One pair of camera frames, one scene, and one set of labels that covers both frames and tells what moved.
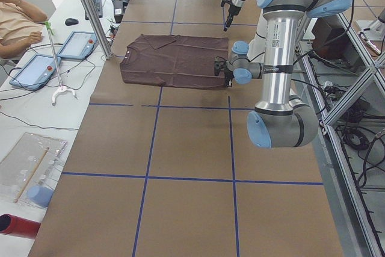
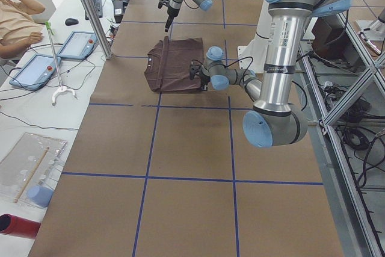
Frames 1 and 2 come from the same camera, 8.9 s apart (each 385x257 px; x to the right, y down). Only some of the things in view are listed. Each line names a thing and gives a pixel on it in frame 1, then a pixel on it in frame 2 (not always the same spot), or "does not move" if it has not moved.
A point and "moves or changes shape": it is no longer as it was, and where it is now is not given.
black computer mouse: x=70 y=21 does not move
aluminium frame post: x=92 y=12 does not move
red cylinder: x=18 y=226 does not move
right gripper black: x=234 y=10 to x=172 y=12
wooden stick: x=35 y=168 does not move
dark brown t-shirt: x=177 y=61 moves or changes shape
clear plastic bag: x=29 y=173 does not move
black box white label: x=118 y=12 does not move
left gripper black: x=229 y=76 to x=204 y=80
